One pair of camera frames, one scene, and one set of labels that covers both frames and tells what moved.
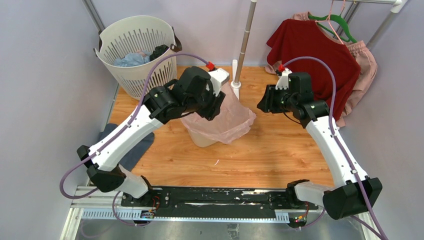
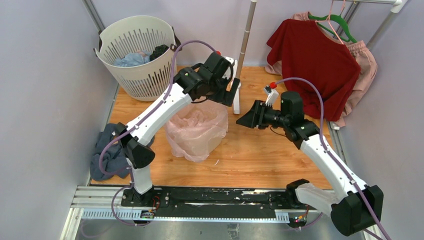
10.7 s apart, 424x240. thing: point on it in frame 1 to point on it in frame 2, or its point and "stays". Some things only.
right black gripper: (267, 103) to (255, 117)
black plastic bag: (159, 50) stays
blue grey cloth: (133, 58) stays
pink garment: (361, 55) stays
